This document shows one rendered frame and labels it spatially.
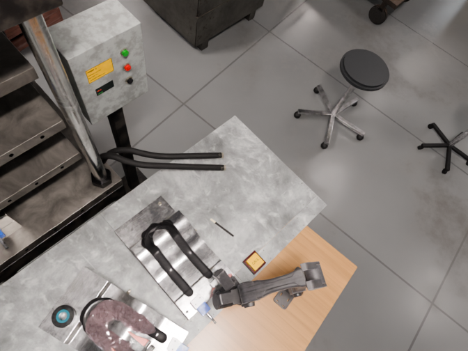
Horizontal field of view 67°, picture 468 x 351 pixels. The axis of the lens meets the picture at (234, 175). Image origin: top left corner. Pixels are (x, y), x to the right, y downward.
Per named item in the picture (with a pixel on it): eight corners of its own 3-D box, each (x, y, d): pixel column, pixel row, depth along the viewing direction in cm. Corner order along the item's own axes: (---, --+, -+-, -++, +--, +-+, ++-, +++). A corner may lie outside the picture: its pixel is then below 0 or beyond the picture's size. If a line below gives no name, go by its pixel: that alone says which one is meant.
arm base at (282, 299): (276, 298, 154) (289, 309, 153) (302, 262, 162) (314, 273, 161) (272, 299, 161) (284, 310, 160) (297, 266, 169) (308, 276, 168)
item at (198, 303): (219, 319, 148) (221, 318, 144) (210, 328, 146) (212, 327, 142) (198, 294, 151) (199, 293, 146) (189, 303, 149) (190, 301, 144)
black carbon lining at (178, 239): (214, 274, 155) (216, 271, 146) (186, 301, 149) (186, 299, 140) (163, 216, 162) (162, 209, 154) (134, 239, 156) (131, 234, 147)
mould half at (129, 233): (231, 278, 162) (236, 273, 150) (188, 320, 152) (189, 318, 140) (161, 199, 173) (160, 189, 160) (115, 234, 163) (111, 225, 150)
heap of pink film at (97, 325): (159, 324, 144) (159, 324, 137) (133, 368, 137) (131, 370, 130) (106, 291, 147) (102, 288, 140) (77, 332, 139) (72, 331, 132)
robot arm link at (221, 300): (215, 315, 131) (228, 311, 121) (210, 292, 134) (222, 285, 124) (242, 309, 136) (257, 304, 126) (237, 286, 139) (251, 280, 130)
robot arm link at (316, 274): (288, 295, 154) (312, 285, 125) (283, 280, 157) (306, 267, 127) (301, 292, 156) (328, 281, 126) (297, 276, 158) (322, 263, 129)
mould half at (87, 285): (188, 332, 150) (189, 331, 140) (152, 395, 139) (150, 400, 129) (89, 270, 154) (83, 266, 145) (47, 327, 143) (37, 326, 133)
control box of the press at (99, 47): (160, 185, 261) (146, 27, 129) (126, 210, 249) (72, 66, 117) (141, 164, 265) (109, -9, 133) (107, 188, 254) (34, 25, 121)
